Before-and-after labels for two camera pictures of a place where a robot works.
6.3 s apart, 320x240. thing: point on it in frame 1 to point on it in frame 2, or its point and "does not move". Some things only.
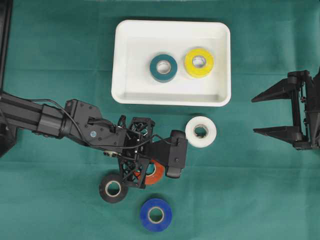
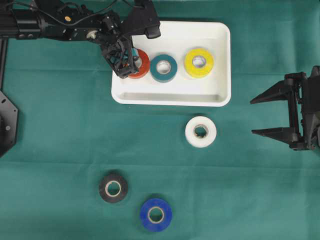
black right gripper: x=304 y=89 does not move
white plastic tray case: x=136 y=43 does not move
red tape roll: x=159 y=174 to x=145 y=65
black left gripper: x=133 y=166 to x=121 y=55
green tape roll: x=163 y=77 does not move
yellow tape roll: x=199 y=72 does not move
